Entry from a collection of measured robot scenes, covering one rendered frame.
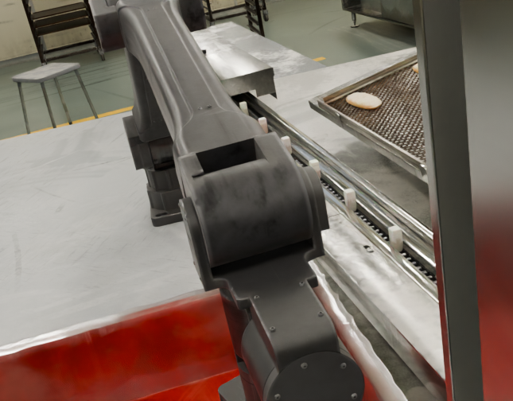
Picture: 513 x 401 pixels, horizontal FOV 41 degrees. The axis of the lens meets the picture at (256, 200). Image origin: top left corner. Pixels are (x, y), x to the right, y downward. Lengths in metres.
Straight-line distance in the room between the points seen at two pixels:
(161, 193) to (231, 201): 0.73
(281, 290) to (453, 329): 0.16
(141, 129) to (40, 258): 0.27
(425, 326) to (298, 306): 0.34
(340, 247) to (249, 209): 0.47
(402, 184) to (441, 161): 0.88
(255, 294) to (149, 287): 0.57
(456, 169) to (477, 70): 0.06
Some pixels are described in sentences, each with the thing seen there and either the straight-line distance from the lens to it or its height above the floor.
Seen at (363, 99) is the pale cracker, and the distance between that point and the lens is 1.27.
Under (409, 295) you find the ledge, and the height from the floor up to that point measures 0.86.
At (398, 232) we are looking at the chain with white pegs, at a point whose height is 0.87.
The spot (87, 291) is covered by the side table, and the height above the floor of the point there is 0.82.
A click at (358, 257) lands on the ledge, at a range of 0.85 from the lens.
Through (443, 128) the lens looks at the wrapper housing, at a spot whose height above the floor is 1.21.
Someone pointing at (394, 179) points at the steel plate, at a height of 0.82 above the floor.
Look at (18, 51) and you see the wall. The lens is 8.10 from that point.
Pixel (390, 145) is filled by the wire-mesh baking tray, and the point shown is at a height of 0.90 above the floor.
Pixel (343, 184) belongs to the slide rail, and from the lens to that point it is 1.07.
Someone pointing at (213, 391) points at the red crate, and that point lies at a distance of 0.75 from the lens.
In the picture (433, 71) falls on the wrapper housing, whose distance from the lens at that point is 0.23.
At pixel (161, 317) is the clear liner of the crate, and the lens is 0.71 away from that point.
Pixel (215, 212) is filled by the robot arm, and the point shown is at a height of 1.12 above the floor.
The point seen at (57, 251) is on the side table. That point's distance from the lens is 1.15.
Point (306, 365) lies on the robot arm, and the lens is 0.38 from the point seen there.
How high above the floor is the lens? 1.29
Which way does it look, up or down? 24 degrees down
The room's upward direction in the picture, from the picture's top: 11 degrees counter-clockwise
